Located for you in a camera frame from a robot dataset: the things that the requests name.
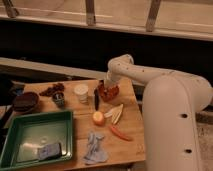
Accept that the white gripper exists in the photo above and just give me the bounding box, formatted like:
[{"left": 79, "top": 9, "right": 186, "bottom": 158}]
[{"left": 104, "top": 71, "right": 121, "bottom": 94}]

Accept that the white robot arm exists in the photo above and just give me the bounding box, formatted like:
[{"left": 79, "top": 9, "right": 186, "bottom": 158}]
[{"left": 105, "top": 54, "right": 213, "bottom": 171}]

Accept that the red bowl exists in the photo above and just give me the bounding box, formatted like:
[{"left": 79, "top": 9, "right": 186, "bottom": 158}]
[{"left": 98, "top": 84, "right": 119, "bottom": 102}]

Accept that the dark brown bowl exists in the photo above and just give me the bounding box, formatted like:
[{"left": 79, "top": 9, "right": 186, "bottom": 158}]
[{"left": 13, "top": 92, "right": 39, "bottom": 113}]

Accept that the peeled banana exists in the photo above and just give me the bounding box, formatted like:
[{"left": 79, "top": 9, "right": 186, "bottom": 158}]
[{"left": 104, "top": 104, "right": 123, "bottom": 124}]

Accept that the white cup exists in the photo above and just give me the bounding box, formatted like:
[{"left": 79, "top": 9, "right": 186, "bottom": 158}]
[{"left": 74, "top": 84, "right": 89, "bottom": 103}]

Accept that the yellow apple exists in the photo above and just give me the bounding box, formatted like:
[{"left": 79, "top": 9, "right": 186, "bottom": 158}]
[{"left": 92, "top": 111, "right": 105, "bottom": 126}]

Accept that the wooden table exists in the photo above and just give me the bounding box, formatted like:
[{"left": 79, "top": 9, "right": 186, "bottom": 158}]
[{"left": 13, "top": 78, "right": 145, "bottom": 171}]

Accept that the bunch of dark grapes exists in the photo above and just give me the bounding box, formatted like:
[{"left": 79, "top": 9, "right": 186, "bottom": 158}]
[{"left": 39, "top": 83, "right": 65, "bottom": 97}]

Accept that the dark tin can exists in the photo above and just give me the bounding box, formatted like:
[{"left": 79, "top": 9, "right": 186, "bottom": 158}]
[{"left": 52, "top": 92, "right": 65, "bottom": 107}]

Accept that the blue grey cloth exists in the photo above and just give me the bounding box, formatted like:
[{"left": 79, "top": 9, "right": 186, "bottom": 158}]
[{"left": 83, "top": 132, "right": 108, "bottom": 165}]

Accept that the green plastic tray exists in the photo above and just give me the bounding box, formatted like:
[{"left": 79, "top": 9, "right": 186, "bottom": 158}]
[{"left": 0, "top": 110, "right": 74, "bottom": 171}]

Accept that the blue sponge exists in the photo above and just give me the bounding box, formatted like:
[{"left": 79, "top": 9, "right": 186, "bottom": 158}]
[{"left": 37, "top": 143, "right": 62, "bottom": 161}]

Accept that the black handled knife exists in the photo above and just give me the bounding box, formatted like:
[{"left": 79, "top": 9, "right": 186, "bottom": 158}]
[{"left": 94, "top": 89, "right": 99, "bottom": 111}]

